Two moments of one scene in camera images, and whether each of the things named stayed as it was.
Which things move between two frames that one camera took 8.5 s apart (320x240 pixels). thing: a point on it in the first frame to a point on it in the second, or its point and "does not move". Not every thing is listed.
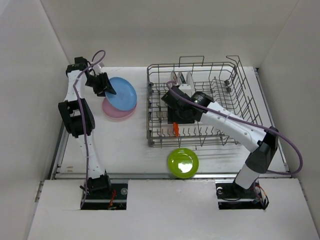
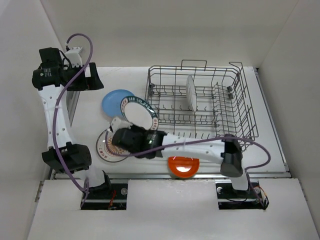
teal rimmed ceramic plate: (181, 78) to (138, 111)
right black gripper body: (175, 115) to (136, 128)
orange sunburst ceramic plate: (173, 76) to (103, 151)
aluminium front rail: (169, 175) does not move
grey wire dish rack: (179, 94) does not move
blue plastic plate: (125, 98) to (111, 100)
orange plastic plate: (176, 131) to (183, 166)
